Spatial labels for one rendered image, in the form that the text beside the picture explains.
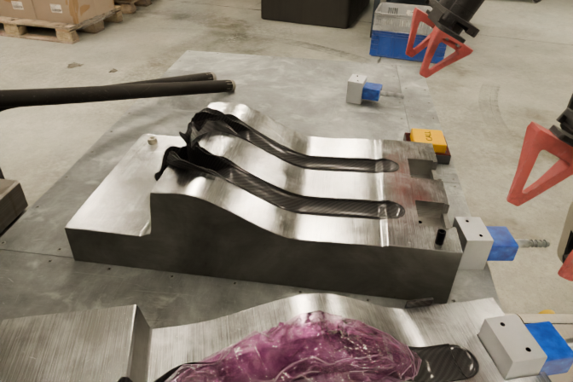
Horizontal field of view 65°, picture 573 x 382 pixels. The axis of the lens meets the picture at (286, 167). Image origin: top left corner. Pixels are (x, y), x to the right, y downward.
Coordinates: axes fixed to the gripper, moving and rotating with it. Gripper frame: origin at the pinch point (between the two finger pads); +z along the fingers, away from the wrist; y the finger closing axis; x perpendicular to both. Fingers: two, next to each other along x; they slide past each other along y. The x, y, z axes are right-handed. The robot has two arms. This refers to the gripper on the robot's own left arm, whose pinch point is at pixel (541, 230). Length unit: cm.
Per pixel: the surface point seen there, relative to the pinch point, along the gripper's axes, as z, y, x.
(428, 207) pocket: 11.7, -18.1, 2.8
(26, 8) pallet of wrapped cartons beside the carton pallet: 178, -373, -182
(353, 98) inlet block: 19, -69, 3
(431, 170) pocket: 10.8, -28.5, 6.2
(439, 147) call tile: 11.5, -42.9, 13.8
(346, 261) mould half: 19.1, -10.1, -6.7
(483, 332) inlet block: 12.5, 0.8, 4.0
